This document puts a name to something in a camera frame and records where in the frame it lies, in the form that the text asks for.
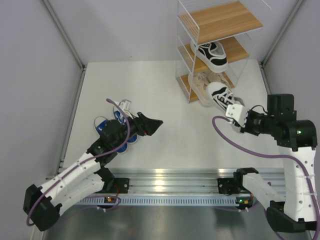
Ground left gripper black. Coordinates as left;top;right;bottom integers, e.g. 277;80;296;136
112;111;163;150

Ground black white sneaker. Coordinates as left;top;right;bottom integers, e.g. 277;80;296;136
190;41;229;74
205;81;245;117

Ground beige lace sneaker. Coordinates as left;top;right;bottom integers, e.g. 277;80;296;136
206;70;231;88
188;72;213;107

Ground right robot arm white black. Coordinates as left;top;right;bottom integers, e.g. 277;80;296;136
225;94;320;239

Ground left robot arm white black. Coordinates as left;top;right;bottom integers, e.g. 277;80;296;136
23;112;163;232

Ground blue canvas sneaker inner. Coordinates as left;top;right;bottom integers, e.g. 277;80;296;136
112;100;138;146

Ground blue canvas sneaker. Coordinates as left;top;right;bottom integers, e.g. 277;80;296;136
112;100;138;146
93;115;128;154

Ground blue canvas sneaker outer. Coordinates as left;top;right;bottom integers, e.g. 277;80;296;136
93;115;128;154

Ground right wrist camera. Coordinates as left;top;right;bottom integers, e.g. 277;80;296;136
225;103;249;128

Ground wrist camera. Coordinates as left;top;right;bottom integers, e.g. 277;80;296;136
118;99;132;112
225;103;249;128

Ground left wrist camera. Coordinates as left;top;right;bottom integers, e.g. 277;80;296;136
118;99;132;112

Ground aluminium mounting rail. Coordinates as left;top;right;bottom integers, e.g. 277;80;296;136
42;167;312;195

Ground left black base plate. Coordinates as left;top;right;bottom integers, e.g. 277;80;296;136
98;177;130;194

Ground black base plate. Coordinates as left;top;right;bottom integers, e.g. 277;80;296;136
217;178;250;196
98;177;130;194

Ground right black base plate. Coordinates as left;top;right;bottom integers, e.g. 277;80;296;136
217;178;250;196

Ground perforated cable duct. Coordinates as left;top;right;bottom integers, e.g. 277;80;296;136
77;194;252;207

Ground white wire wooden shoe shelf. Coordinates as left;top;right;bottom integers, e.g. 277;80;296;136
175;0;272;103

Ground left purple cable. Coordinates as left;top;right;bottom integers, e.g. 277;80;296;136
26;98;132;226

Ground right aluminium frame post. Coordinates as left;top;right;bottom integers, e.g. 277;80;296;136
260;0;307;69

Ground aluminium frame post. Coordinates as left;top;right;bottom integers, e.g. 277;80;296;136
40;0;85;71
260;0;307;69

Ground left aluminium frame post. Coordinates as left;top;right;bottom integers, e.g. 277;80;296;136
40;0;85;71

